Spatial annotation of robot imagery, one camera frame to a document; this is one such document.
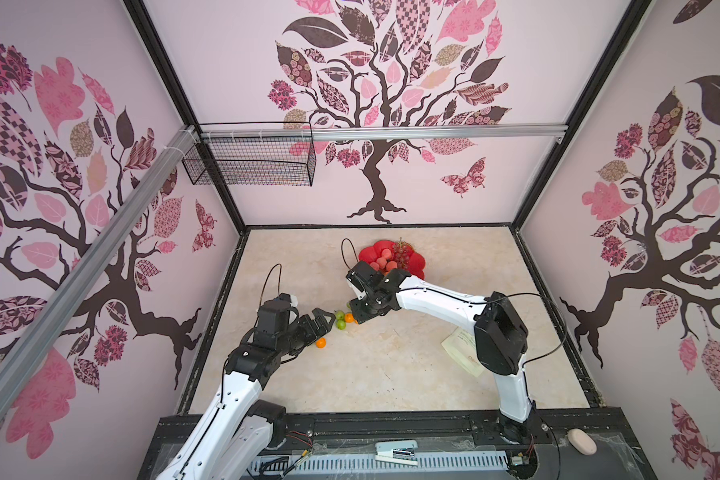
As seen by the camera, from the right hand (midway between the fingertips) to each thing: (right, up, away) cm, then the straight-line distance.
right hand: (358, 308), depth 87 cm
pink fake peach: (+10, +16, +19) cm, 27 cm away
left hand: (-8, -4, -10) cm, 13 cm away
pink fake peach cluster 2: (+11, +12, +18) cm, 24 cm away
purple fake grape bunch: (+16, +17, +19) cm, 30 cm away
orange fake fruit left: (-11, -11, 0) cm, 15 cm away
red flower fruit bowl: (+5, +16, +21) cm, 27 cm away
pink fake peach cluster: (+6, +12, +16) cm, 21 cm away
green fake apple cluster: (-6, -5, +5) cm, 9 cm away
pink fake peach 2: (+8, +14, +19) cm, 25 cm away
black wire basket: (-34, +49, +8) cm, 60 cm away
